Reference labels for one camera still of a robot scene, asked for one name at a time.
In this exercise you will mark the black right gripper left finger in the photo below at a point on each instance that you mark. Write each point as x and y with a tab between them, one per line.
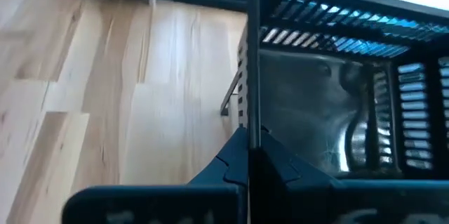
158	203

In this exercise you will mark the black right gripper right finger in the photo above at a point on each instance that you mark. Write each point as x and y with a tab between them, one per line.
350	203

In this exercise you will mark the black slotted plastic basket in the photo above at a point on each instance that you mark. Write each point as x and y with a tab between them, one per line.
308	111

